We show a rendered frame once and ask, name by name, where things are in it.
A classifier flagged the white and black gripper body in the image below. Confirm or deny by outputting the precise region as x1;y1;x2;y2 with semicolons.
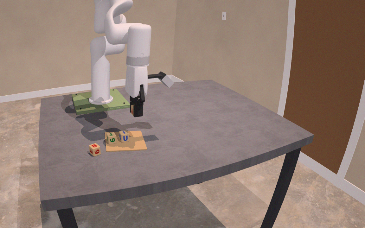
125;64;149;98

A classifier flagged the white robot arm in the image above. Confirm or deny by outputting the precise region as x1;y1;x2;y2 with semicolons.
89;0;151;105

